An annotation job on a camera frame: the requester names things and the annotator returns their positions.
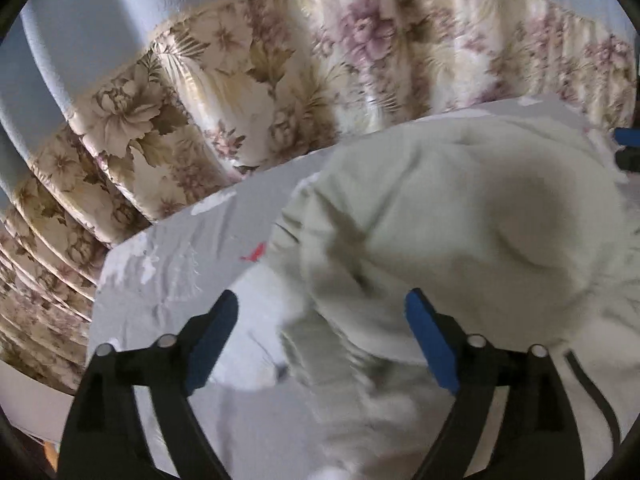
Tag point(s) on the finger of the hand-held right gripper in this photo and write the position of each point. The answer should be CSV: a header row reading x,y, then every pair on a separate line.
x,y
629,147

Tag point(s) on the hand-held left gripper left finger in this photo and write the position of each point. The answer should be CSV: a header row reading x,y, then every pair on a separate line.
x,y
212,340

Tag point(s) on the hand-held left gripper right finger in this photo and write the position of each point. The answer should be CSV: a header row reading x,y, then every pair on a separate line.
x,y
430,340

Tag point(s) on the pale green hooded sweatshirt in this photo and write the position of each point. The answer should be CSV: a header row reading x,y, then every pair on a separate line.
x,y
450,210

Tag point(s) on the white bed base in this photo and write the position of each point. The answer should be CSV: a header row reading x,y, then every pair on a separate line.
x,y
35,400

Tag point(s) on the floral curtain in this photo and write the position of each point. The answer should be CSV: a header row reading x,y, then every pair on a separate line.
x,y
300,85

